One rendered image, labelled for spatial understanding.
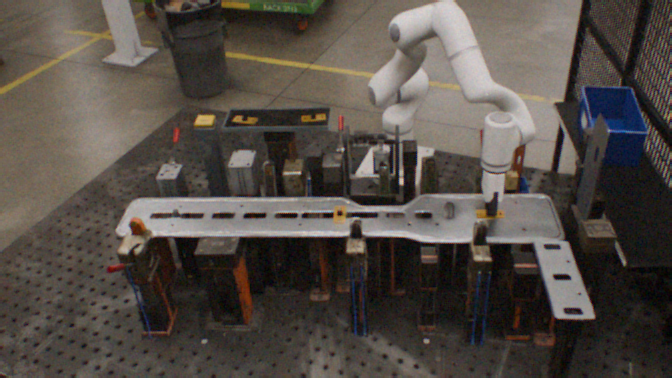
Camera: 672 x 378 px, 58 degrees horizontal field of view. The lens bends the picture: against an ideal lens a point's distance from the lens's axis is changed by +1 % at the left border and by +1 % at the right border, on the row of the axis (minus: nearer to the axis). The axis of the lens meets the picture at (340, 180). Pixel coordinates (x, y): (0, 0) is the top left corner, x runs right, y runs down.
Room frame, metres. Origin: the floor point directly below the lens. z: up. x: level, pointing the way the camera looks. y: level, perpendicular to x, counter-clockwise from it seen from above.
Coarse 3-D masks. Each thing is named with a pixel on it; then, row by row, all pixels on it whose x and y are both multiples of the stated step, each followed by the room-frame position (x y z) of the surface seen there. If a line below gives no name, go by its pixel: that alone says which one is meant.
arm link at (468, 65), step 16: (464, 64) 1.54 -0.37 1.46; (480, 64) 1.54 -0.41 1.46; (464, 80) 1.52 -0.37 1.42; (480, 80) 1.50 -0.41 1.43; (464, 96) 1.52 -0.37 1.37; (480, 96) 1.49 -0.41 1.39; (496, 96) 1.50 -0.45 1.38; (512, 96) 1.49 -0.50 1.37; (512, 112) 1.49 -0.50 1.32; (528, 112) 1.47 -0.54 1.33; (528, 128) 1.44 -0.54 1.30
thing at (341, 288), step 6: (336, 240) 1.47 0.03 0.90; (342, 240) 1.47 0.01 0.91; (342, 246) 1.47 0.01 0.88; (342, 252) 1.47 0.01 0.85; (342, 258) 1.47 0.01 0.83; (342, 264) 1.47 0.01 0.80; (342, 270) 1.47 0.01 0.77; (342, 276) 1.47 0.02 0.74; (342, 282) 1.47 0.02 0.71; (348, 282) 1.46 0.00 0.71; (336, 288) 1.45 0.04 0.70; (342, 288) 1.45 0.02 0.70; (348, 288) 1.45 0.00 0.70
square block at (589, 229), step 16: (592, 224) 1.29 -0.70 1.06; (608, 224) 1.28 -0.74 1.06; (592, 240) 1.24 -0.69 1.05; (608, 240) 1.23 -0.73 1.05; (576, 256) 1.29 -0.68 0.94; (592, 256) 1.24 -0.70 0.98; (608, 256) 1.24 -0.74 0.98; (592, 272) 1.24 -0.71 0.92; (592, 288) 1.24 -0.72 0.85; (592, 304) 1.24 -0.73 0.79; (592, 320) 1.24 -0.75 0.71
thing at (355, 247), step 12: (348, 240) 1.31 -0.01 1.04; (360, 240) 1.30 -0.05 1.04; (348, 252) 1.26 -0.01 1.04; (360, 252) 1.26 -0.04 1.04; (348, 264) 1.26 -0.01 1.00; (360, 264) 1.25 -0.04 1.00; (348, 276) 1.26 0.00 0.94; (360, 276) 1.26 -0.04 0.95; (360, 288) 1.27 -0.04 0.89; (360, 300) 1.27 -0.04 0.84; (360, 312) 1.26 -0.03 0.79; (360, 324) 1.26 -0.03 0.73; (372, 324) 1.29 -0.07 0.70
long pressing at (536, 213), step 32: (160, 224) 1.50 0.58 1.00; (192, 224) 1.49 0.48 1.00; (224, 224) 1.47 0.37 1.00; (256, 224) 1.46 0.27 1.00; (288, 224) 1.45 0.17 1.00; (320, 224) 1.44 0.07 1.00; (384, 224) 1.42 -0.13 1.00; (416, 224) 1.41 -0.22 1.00; (448, 224) 1.40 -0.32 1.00; (512, 224) 1.38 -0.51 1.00; (544, 224) 1.37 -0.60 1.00
